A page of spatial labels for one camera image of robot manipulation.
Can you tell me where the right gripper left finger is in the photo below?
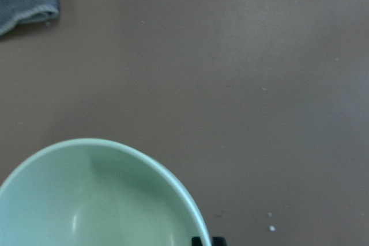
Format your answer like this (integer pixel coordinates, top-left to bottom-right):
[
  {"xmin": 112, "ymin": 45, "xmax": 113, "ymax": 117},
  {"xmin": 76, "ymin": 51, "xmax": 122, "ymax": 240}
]
[{"xmin": 191, "ymin": 237, "xmax": 201, "ymax": 246}]

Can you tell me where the light green bowl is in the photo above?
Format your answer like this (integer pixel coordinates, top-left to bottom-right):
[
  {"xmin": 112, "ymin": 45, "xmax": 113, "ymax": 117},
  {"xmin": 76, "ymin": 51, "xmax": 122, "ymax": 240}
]
[{"xmin": 1, "ymin": 138, "xmax": 211, "ymax": 245}]

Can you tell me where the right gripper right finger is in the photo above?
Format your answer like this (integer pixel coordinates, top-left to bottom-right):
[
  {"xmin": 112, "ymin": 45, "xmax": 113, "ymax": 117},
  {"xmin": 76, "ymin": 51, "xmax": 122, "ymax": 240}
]
[{"xmin": 212, "ymin": 236, "xmax": 227, "ymax": 246}]

